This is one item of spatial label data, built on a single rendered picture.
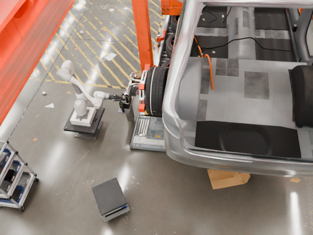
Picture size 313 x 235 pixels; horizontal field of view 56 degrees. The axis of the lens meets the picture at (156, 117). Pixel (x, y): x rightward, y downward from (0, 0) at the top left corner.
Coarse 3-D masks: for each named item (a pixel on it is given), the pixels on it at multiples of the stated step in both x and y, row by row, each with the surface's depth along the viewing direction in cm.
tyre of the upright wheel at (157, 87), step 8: (152, 72) 377; (160, 72) 376; (152, 80) 370; (160, 80) 370; (152, 88) 369; (160, 88) 367; (152, 96) 370; (160, 96) 369; (152, 104) 376; (160, 104) 373; (152, 112) 387; (160, 112) 384
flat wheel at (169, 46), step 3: (174, 33) 534; (171, 36) 529; (174, 36) 529; (168, 39) 525; (171, 39) 524; (168, 42) 519; (171, 42) 529; (168, 45) 514; (171, 45) 514; (168, 48) 511; (171, 48) 508; (168, 51) 515; (171, 51) 505; (168, 54) 520; (168, 57) 526
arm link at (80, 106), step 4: (76, 100) 426; (80, 100) 425; (76, 104) 421; (80, 104) 421; (84, 104) 428; (76, 108) 423; (80, 108) 423; (84, 108) 429; (76, 112) 431; (80, 112) 428; (84, 112) 433
